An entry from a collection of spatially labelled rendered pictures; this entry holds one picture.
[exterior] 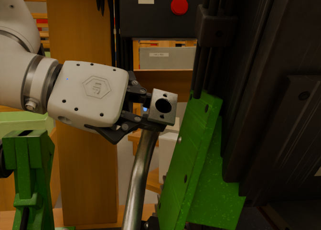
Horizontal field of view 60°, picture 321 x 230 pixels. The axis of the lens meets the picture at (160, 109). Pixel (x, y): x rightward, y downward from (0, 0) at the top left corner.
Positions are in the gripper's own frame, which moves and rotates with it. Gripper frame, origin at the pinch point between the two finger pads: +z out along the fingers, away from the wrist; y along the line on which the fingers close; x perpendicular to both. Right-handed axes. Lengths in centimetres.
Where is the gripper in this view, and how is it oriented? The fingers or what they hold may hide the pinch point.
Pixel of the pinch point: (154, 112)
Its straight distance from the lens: 43.6
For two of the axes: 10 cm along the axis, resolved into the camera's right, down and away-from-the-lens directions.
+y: 1.2, -8.2, 5.6
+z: 9.6, 2.4, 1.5
